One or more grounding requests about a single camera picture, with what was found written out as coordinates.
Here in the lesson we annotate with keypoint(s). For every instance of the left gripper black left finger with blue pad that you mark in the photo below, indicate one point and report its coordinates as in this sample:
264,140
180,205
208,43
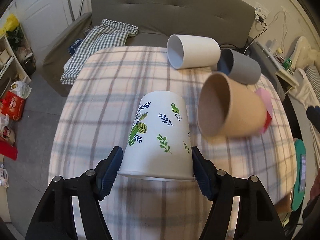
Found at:
54,216

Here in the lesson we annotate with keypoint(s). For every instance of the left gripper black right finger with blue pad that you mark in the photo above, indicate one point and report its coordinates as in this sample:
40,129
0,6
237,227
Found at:
257,217

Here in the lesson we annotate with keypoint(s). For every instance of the white leaf-print paper cup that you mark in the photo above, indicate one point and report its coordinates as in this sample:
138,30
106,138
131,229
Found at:
159,143

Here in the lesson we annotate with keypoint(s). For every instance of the brown paper cup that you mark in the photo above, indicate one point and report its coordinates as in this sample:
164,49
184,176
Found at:
228,108

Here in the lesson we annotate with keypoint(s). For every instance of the grey plastic cup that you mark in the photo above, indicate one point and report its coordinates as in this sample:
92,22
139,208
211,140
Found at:
239,67

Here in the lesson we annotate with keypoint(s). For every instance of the white plastic cup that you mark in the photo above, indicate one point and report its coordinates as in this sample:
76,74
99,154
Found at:
187,51

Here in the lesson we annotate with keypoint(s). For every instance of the green round object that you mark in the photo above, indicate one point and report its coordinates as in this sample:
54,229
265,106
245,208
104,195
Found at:
299,186

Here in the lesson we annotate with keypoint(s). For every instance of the red white bag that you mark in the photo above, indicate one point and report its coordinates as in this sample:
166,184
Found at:
8,149

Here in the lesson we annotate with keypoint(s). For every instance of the plaid tablecloth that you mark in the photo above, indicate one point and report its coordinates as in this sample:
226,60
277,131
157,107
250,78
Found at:
98,115

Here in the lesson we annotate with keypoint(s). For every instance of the red shopping bag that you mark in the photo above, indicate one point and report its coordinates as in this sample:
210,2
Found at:
12,106

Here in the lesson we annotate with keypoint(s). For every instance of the pink red paper item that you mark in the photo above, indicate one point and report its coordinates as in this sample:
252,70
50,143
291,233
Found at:
266,99

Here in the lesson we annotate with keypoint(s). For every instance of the white shelf unit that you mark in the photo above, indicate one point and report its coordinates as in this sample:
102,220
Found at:
17,63

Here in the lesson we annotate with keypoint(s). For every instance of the checked green-white blanket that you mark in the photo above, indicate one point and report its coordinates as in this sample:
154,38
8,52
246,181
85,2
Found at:
109,34

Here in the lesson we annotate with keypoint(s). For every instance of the yellow plastic bag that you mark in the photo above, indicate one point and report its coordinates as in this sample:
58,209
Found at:
10,25

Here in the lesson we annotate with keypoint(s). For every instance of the white door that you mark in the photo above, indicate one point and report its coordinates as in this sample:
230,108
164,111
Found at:
43,20

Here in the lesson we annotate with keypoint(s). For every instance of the grey sofa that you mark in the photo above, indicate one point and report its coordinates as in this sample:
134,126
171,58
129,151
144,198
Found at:
227,21

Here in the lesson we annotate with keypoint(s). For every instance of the wall power socket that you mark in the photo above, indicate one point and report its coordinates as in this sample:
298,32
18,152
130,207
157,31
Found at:
261,13

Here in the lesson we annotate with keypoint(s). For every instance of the green-handled broom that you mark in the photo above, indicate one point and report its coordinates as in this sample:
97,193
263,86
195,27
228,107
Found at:
71,10

